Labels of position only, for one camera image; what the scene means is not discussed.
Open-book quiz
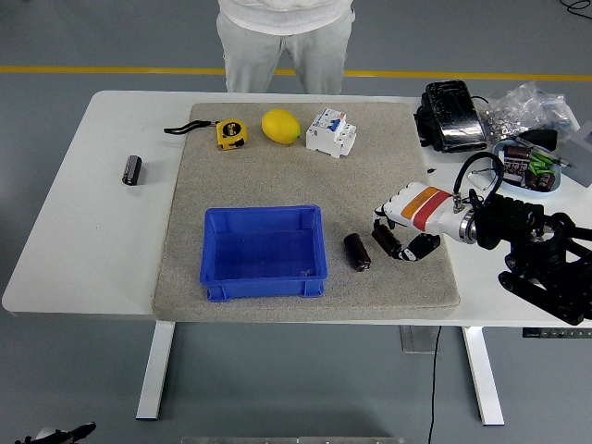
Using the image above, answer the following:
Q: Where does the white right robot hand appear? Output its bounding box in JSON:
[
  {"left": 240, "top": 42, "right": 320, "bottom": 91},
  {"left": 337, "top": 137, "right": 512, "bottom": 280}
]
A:
[{"left": 372, "top": 182, "right": 469, "bottom": 264}]

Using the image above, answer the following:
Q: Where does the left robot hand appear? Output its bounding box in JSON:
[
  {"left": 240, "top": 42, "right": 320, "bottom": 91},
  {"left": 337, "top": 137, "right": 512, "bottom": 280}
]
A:
[{"left": 13, "top": 421, "right": 97, "bottom": 444}]

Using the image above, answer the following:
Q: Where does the dark brown cylindrical battery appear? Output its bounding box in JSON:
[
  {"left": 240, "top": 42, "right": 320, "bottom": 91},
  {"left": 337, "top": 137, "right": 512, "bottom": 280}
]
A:
[
  {"left": 342, "top": 232, "right": 373, "bottom": 273},
  {"left": 372, "top": 225, "right": 402, "bottom": 258},
  {"left": 121, "top": 154, "right": 142, "bottom": 187}
]

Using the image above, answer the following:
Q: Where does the white circuit breaker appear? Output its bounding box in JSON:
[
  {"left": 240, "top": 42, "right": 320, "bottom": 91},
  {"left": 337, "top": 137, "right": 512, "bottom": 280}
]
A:
[{"left": 304, "top": 106, "right": 358, "bottom": 160}]

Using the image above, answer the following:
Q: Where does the blue plastic box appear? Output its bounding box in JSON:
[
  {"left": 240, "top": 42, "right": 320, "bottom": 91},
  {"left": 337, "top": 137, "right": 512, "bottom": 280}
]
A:
[{"left": 198, "top": 204, "right": 328, "bottom": 302}]

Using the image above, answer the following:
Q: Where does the white-labelled electronic part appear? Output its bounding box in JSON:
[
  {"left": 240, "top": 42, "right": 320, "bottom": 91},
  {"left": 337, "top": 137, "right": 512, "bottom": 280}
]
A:
[{"left": 501, "top": 145, "right": 531, "bottom": 184}]

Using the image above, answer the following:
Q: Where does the black glossy case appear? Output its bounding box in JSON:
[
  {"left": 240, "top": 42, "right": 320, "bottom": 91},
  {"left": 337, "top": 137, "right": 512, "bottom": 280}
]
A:
[{"left": 413, "top": 80, "right": 489, "bottom": 154}]

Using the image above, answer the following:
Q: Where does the white table leg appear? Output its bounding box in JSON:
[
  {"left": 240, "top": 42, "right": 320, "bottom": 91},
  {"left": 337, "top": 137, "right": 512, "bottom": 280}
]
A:
[
  {"left": 135, "top": 321, "right": 177, "bottom": 421},
  {"left": 461, "top": 326, "right": 505, "bottom": 426}
]

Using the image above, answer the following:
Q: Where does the green terminal connector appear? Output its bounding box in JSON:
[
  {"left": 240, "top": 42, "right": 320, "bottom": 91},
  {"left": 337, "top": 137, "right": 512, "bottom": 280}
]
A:
[{"left": 526, "top": 154, "right": 557, "bottom": 176}]

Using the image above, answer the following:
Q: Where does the grey metal floor plate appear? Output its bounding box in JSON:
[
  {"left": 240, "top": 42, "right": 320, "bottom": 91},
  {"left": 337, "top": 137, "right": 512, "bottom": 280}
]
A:
[{"left": 400, "top": 326, "right": 441, "bottom": 355}]

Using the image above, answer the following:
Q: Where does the light blue tray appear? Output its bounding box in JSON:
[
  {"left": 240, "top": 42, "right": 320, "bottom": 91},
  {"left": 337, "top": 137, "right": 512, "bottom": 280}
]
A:
[{"left": 490, "top": 140, "right": 564, "bottom": 199}]

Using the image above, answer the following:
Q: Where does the black wedge-shaped object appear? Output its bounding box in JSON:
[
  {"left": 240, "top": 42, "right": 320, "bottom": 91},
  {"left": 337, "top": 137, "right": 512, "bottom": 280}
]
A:
[{"left": 515, "top": 129, "right": 560, "bottom": 150}]

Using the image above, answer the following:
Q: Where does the grey-brown mat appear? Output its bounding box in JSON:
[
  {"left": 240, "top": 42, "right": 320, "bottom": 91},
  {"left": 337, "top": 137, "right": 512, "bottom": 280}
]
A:
[{"left": 151, "top": 102, "right": 463, "bottom": 322}]

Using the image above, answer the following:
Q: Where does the clear plastic bag of parts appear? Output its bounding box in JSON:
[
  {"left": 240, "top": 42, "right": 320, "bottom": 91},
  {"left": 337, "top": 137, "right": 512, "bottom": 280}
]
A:
[{"left": 475, "top": 81, "right": 580, "bottom": 142}]

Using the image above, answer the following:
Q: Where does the yellow lemon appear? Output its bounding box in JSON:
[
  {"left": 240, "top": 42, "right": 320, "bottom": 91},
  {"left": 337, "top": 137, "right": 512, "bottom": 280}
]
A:
[{"left": 261, "top": 108, "right": 302, "bottom": 146}]

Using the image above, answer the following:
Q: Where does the table height control panel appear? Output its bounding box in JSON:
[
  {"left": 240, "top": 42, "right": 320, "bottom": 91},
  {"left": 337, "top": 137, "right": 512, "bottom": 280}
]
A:
[{"left": 521, "top": 327, "right": 592, "bottom": 339}]

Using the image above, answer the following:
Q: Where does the yellow tape measure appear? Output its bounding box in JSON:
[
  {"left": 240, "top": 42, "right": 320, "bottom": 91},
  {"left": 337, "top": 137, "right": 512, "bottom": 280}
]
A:
[{"left": 164, "top": 118, "right": 249, "bottom": 152}]

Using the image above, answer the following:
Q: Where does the person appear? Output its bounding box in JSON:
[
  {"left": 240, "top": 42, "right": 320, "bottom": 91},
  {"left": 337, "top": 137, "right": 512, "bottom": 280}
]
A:
[{"left": 216, "top": 0, "right": 355, "bottom": 94}]

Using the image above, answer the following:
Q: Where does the thin black wire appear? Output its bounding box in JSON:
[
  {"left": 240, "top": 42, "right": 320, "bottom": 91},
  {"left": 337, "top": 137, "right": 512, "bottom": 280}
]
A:
[{"left": 466, "top": 168, "right": 499, "bottom": 191}]

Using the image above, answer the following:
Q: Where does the black looped floor cable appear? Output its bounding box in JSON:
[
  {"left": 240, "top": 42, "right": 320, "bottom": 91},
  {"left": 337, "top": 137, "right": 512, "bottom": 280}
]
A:
[{"left": 559, "top": 0, "right": 592, "bottom": 19}]

